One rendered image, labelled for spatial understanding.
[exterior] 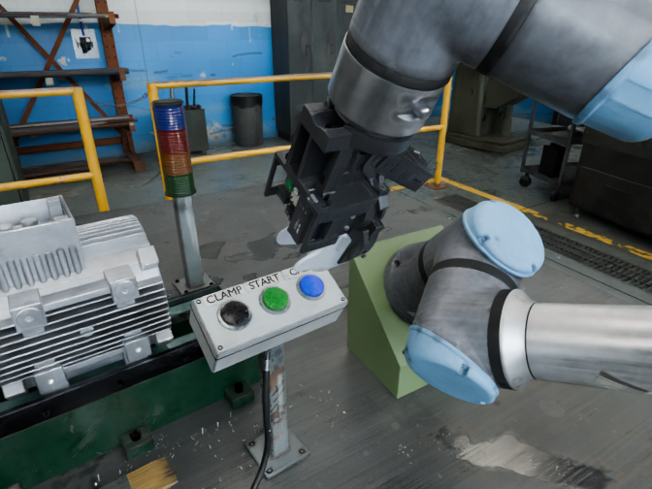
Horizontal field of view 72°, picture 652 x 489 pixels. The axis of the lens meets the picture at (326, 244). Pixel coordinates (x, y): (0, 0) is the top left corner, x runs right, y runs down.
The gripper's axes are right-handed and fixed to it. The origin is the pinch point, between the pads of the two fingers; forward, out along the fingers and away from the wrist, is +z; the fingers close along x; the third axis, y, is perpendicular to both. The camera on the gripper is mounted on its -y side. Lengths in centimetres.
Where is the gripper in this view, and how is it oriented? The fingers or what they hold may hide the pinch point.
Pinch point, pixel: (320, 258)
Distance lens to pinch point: 49.2
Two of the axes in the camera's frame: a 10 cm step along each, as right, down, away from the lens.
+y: -8.2, 2.5, -5.2
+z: -2.9, 6.0, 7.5
